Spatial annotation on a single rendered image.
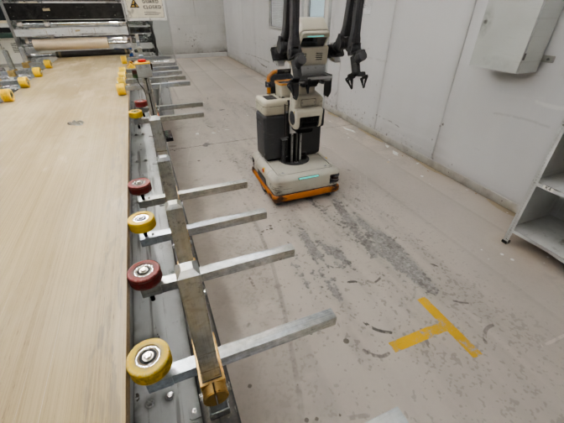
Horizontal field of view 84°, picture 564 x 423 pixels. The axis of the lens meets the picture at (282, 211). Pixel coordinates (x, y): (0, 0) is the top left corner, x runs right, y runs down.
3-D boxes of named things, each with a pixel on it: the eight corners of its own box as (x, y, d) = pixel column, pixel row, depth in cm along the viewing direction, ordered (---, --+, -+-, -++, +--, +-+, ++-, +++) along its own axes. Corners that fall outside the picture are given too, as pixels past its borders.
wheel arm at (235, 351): (329, 316, 80) (330, 305, 78) (336, 327, 78) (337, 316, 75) (149, 380, 67) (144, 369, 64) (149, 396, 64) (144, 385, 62)
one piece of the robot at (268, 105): (257, 163, 305) (252, 70, 259) (307, 154, 321) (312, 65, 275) (268, 178, 279) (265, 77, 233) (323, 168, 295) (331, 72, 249)
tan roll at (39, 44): (152, 45, 421) (150, 34, 414) (153, 46, 412) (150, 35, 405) (26, 50, 377) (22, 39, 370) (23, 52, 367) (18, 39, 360)
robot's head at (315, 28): (289, 33, 218) (296, 15, 204) (317, 32, 224) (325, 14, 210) (295, 50, 215) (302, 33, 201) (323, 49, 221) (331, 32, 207)
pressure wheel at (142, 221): (134, 254, 101) (125, 226, 94) (137, 239, 107) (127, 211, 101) (161, 249, 103) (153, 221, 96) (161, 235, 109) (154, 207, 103)
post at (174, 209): (207, 330, 97) (180, 196, 70) (210, 339, 94) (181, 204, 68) (196, 333, 96) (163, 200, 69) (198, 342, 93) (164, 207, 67)
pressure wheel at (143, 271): (144, 316, 81) (133, 285, 75) (133, 299, 86) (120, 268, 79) (174, 300, 85) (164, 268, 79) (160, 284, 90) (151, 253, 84)
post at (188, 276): (226, 404, 76) (195, 255, 49) (229, 420, 73) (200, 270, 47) (211, 410, 75) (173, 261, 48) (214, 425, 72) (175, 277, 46)
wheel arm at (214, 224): (264, 216, 119) (263, 206, 117) (267, 220, 117) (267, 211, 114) (142, 242, 106) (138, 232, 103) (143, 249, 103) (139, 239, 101)
